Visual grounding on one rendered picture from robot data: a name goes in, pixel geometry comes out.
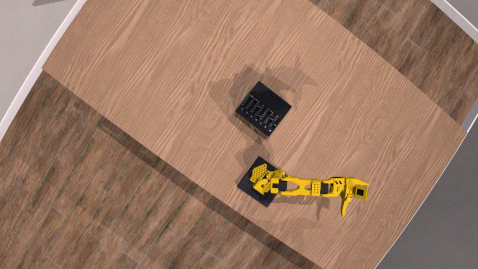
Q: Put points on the black lighting desk panel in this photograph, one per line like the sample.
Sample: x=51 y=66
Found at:
x=263 y=108

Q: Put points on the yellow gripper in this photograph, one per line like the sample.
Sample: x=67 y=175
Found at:
x=349 y=189

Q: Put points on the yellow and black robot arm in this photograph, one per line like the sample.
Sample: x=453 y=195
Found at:
x=276 y=181

